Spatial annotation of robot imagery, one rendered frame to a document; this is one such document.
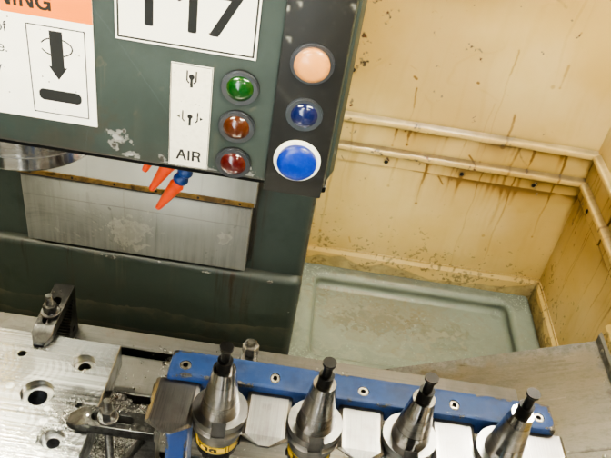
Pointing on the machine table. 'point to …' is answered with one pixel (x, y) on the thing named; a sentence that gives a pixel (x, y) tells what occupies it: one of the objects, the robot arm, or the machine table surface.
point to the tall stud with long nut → (250, 350)
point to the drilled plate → (39, 360)
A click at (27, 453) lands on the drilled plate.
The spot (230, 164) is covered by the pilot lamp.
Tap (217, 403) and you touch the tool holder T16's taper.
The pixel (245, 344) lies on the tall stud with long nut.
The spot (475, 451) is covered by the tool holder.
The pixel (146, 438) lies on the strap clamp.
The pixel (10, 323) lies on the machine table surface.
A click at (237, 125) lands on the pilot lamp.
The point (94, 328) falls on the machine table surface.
